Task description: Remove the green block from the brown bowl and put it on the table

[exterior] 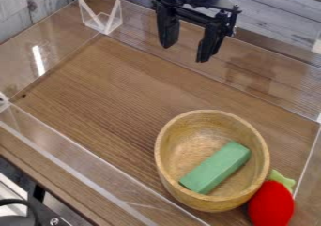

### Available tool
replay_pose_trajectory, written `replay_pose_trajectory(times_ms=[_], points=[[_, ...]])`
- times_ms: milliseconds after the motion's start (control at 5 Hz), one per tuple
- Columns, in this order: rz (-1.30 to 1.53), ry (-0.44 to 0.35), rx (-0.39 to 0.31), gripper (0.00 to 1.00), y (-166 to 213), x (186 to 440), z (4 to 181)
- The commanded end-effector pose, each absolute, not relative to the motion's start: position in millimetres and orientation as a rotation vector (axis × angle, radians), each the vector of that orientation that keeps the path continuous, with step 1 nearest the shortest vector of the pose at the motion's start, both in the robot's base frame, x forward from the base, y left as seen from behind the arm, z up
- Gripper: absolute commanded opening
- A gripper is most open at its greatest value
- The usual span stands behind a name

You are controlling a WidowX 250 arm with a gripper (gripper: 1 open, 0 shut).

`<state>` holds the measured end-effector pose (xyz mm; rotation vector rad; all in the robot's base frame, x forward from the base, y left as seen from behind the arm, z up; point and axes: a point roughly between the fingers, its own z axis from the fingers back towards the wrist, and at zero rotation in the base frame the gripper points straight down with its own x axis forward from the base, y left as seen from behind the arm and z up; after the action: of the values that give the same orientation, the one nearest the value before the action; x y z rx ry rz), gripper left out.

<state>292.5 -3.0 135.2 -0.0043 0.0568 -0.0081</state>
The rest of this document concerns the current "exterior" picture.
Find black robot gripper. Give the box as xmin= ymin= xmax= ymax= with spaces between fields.
xmin=155 ymin=0 xmax=242 ymax=63

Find green rectangular block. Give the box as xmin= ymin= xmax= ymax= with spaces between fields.
xmin=179 ymin=142 xmax=252 ymax=194

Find brown wooden bowl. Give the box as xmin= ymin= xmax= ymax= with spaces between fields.
xmin=154 ymin=110 xmax=270 ymax=212

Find red plush strawberry toy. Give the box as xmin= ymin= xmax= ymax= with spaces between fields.
xmin=249 ymin=170 xmax=296 ymax=226

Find clear acrylic corner bracket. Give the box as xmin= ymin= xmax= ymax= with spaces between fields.
xmin=78 ymin=0 xmax=123 ymax=35

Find clear acrylic tray wall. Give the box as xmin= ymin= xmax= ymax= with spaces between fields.
xmin=0 ymin=93 xmax=210 ymax=226

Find black cable on floor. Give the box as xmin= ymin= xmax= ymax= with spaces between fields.
xmin=0 ymin=198 xmax=43 ymax=226

